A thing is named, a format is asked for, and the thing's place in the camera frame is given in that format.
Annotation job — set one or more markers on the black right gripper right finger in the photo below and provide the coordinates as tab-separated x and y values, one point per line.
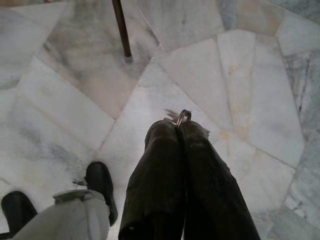
210	190

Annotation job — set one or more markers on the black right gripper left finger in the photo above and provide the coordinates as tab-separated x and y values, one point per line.
155	180

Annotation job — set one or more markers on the black robot right foot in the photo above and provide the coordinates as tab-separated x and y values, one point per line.
100	180

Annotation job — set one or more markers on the black robot foot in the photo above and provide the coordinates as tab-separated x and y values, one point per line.
100	180
17	207

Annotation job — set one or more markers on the silver robot right leg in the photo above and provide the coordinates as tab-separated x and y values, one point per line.
62	220

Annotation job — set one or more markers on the black robot left foot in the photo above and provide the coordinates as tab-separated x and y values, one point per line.
17	207

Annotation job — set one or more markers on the brown chair leg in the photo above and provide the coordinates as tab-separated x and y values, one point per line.
122	32

